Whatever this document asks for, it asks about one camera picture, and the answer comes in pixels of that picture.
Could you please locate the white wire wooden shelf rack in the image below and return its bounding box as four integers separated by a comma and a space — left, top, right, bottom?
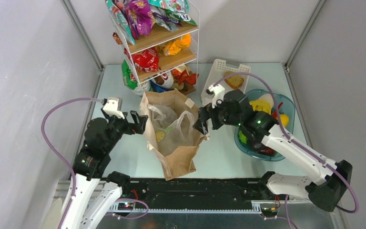
105, 0, 200, 95

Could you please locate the slice of toasted bread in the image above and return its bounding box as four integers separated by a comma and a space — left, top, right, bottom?
224, 71, 244, 90

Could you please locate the purple snack bag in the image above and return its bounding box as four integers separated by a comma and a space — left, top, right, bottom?
126, 0, 155, 36

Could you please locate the red snack bag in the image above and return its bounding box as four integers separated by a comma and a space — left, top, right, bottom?
132, 47, 160, 73

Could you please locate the teal plastic tub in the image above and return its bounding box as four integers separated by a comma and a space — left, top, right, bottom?
234, 89, 295, 162

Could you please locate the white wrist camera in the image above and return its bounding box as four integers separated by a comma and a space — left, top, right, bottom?
101, 97, 125, 119
205, 84, 225, 108

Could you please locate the teal snack bag left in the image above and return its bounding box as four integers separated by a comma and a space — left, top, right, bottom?
105, 0, 135, 45

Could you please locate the yellow toy cabbage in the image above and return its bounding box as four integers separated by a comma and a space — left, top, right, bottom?
249, 94, 274, 115

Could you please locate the white plastic basket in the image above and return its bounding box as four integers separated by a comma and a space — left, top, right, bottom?
201, 59, 251, 106

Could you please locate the white red chips bag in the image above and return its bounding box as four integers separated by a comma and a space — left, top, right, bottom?
152, 71, 174, 89

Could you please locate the yellow toy pear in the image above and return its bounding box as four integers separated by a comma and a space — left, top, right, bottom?
277, 114, 290, 127

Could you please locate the brown burlap tote bag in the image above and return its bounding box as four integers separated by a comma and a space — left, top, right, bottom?
140, 89, 209, 180

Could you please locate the dark red toy apple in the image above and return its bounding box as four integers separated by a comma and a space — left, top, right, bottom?
255, 146, 276, 157

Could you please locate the green toy ball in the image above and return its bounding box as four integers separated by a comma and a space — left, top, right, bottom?
238, 130, 247, 146

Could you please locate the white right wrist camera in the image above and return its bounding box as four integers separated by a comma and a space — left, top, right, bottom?
205, 84, 225, 108

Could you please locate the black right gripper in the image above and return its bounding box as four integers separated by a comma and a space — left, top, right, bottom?
193, 94, 242, 135

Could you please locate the green white snack bag top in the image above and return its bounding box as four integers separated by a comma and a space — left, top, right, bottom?
148, 0, 198, 32

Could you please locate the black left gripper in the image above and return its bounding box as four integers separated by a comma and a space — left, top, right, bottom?
102, 106, 148, 152

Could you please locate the orange yellow snack bag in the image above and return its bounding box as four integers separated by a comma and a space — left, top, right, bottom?
156, 34, 191, 56

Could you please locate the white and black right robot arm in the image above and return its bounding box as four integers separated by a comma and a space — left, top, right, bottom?
193, 90, 353, 212

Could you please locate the translucent plastic grocery bag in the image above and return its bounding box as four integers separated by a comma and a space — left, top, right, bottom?
148, 104, 198, 156

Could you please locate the blue snack bag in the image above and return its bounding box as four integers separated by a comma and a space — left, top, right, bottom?
150, 81, 171, 93

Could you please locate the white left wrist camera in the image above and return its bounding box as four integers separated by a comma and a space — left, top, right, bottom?
101, 97, 125, 119

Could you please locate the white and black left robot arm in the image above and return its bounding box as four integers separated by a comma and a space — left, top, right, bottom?
58, 111, 148, 229

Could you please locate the red toy pepper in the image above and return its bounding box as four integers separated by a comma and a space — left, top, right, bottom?
272, 102, 283, 118

